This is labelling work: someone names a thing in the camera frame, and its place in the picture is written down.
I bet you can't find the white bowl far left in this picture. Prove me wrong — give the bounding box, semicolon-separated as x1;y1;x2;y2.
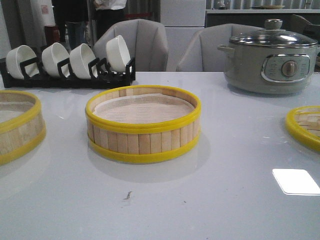
5;45;36;80

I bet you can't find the white bowl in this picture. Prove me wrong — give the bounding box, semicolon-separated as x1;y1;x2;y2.
69;43;96;80
41;42;69;78
105;35;131;73
5;45;36;80

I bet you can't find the glass pot lid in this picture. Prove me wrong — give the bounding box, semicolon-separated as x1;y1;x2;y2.
229;18;318;48

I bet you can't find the woven bamboo steamer lid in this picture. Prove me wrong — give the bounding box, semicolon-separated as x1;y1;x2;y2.
285;105;320;152

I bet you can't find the white cabinet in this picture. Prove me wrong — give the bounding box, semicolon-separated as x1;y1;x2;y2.
159;0;206;72

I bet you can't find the grey chair left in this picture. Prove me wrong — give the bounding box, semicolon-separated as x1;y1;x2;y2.
93;19;169;72

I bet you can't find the person in white shirt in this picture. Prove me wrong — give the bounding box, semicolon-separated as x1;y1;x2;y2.
92;0;127;40

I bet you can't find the white paper liner left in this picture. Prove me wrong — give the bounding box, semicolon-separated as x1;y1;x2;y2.
0;101;34;123

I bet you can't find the grey chair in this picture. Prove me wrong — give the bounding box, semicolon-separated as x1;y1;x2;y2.
176;23;260;72
93;19;169;72

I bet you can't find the black bowl rack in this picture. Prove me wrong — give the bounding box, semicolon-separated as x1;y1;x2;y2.
0;57;136;89

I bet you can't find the grey-green electric cooking pot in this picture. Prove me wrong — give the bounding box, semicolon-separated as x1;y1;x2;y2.
217;43;320;95

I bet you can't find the person in dark trousers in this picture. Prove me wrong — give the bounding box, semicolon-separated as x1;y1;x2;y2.
51;0;88;50

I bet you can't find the white paper liner centre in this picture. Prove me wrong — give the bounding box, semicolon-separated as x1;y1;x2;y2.
93;93;195;124

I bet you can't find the grey chair right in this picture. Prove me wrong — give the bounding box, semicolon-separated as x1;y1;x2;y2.
176;23;260;72

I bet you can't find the bamboo steamer basket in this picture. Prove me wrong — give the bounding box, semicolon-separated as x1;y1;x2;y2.
0;90;46;165
85;85;201;164

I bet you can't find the white paper liner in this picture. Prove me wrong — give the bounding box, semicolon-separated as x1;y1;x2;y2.
0;101;34;123
93;93;195;124

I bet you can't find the white bowl rightmost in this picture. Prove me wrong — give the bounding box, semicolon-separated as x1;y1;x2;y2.
105;35;131;73

